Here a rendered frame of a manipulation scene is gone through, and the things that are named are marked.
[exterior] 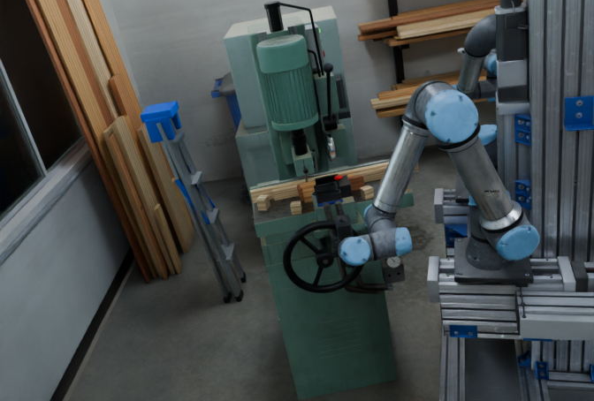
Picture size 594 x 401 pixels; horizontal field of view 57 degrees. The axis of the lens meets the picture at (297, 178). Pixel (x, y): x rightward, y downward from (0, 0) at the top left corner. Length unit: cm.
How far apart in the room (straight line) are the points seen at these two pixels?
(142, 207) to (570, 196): 239
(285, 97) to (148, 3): 265
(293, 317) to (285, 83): 94
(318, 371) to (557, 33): 160
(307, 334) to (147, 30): 289
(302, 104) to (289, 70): 14
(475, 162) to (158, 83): 344
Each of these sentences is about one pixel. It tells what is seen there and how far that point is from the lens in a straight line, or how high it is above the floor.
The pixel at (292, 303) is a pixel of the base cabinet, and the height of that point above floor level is 52.
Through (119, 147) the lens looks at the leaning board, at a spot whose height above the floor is 90.
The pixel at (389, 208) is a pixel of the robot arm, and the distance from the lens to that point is 157.
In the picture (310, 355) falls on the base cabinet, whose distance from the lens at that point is 239.
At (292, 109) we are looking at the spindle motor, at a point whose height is 128.
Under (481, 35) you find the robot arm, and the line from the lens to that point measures 202.
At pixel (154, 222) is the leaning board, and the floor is 39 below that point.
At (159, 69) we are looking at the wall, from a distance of 452.
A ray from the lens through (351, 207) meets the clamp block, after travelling 191.
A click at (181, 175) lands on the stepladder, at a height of 82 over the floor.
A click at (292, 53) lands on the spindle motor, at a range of 189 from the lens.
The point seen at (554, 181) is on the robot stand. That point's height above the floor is 101.
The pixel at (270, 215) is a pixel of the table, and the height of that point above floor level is 90.
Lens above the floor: 185
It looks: 24 degrees down
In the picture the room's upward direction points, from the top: 11 degrees counter-clockwise
